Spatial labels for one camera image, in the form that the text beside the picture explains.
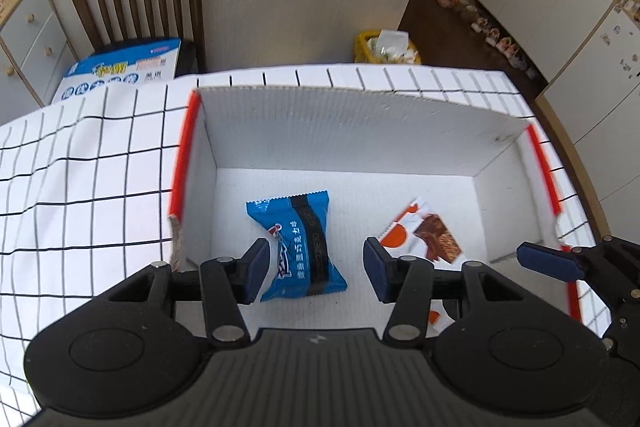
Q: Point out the row of shoes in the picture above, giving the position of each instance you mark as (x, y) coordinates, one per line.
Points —
(480, 19)

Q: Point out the tall white cupboard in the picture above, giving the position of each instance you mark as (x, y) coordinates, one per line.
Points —
(595, 92)

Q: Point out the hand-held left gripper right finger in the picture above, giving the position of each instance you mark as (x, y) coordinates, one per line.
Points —
(377, 272)

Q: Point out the orange white snack packet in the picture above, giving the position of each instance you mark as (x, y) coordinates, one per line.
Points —
(430, 232)
(441, 317)

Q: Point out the grey drawer cabinet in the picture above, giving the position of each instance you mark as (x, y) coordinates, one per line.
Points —
(35, 37)

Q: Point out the blue white printed carton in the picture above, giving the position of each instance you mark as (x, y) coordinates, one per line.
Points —
(120, 74)

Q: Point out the blue snack packet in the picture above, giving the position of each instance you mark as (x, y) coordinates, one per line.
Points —
(305, 247)

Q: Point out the yellow waste bin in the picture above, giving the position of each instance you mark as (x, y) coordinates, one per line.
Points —
(385, 47)

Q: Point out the red cardboard box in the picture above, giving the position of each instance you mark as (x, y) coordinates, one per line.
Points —
(350, 132)

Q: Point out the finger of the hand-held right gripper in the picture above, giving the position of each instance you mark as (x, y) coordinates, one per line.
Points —
(547, 261)

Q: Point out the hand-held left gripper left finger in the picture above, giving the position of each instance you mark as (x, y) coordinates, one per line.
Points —
(255, 271)

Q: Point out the checked white tablecloth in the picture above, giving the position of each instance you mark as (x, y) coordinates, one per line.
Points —
(90, 187)

